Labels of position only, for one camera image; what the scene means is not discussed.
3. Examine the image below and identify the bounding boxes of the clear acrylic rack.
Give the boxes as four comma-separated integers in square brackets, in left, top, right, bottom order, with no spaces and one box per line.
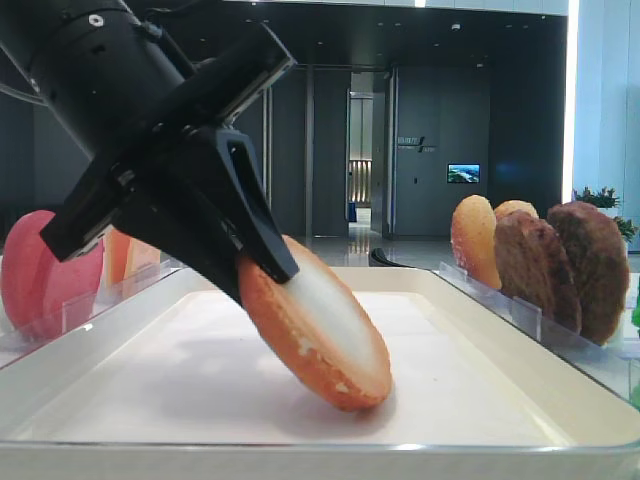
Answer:
[1,257,184,367]
[435,262,639,407]

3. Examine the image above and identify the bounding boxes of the outer brown meat patty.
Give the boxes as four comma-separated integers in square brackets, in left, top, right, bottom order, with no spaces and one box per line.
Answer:
[546,201,630,346]

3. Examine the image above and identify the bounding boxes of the left clear acrylic rack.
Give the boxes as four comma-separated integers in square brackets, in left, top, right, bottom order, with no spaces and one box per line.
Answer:
[1,257,184,367]

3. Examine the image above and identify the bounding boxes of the outer red tomato slice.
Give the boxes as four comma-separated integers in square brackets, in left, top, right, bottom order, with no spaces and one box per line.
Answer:
[1,210,55,337]

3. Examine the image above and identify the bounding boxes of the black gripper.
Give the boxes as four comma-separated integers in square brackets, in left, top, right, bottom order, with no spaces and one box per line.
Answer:
[42,25,299,302]

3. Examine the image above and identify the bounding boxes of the inner brown meat patty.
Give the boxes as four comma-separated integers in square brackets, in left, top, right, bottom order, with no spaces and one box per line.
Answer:
[494,210,582,333]

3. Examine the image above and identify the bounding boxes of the outer right bun slice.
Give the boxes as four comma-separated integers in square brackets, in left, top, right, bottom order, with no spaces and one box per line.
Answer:
[494,200,539,220]

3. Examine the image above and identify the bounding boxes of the inner right bun slice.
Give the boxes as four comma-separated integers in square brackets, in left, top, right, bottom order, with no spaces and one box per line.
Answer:
[451,195,501,290]

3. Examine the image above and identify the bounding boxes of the potted green plant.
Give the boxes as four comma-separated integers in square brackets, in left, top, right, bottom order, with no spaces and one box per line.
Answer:
[572,186,639,243]

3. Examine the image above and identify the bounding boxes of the inner orange cheese slice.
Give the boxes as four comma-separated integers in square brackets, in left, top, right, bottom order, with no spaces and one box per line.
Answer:
[124,238,161,279]

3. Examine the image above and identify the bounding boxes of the red tomato slice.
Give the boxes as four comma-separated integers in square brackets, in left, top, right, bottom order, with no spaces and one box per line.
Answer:
[42,241,104,338]
[1,210,55,337]

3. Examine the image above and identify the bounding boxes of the wall mounted screen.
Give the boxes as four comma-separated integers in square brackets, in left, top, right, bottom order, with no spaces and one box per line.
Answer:
[447,163,480,184]

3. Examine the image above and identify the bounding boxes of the outer orange cheese slice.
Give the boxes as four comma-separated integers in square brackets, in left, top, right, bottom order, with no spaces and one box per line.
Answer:
[105,228,131,287]

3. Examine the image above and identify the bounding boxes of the bun slice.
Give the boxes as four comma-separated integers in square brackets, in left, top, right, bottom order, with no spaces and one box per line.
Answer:
[494,200,539,220]
[451,195,501,290]

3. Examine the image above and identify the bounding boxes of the bread slice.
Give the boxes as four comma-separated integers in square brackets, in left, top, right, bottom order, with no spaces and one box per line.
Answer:
[237,236,393,411]

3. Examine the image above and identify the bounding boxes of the orange cheese slice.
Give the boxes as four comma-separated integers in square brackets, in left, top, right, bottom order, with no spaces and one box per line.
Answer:
[124,238,161,279]
[105,228,131,287]

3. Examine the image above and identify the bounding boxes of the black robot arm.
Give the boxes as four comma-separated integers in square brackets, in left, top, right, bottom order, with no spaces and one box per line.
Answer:
[1,1,298,299]

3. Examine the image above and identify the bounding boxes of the green lettuce leaf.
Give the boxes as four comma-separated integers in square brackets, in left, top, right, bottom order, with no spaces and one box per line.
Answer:
[631,296,640,328]

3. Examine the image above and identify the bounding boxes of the inner red tomato slice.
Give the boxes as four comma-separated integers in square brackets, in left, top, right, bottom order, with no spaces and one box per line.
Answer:
[42,241,104,338]

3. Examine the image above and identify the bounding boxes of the cream rectangular metal tray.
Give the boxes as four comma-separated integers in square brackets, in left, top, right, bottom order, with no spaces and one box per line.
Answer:
[1,268,639,479]

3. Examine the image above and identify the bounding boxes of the right clear acrylic rack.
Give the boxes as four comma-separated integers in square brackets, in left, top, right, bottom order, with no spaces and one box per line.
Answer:
[435,262,639,407]

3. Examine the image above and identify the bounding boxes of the brown meat patty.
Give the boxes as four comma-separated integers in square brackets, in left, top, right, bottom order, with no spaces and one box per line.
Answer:
[494,210,582,333]
[546,201,630,346]

